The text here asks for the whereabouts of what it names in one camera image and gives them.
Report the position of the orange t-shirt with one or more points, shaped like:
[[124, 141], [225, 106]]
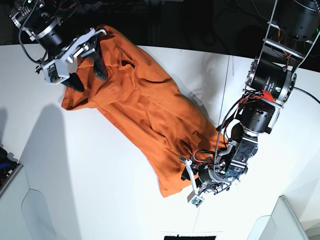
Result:
[[142, 100]]

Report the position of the clear panel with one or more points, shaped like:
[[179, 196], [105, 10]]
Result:
[[282, 224], [37, 216]]

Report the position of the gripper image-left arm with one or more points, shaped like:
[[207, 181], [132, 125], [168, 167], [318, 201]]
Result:
[[86, 45]]

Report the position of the wrist camera image-right arm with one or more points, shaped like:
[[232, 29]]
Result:
[[195, 199]]

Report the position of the wrist camera image-left arm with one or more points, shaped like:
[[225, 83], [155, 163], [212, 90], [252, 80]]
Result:
[[51, 74]]

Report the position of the white tray bottom centre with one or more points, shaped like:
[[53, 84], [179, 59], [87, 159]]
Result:
[[189, 236]]

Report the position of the clear panel bottom left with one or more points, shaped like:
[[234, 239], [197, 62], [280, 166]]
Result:
[[37, 216]]

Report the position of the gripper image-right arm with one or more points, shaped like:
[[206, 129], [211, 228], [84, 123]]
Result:
[[207, 172]]

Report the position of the clear panel bottom right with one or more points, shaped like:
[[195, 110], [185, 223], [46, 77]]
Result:
[[282, 224]]

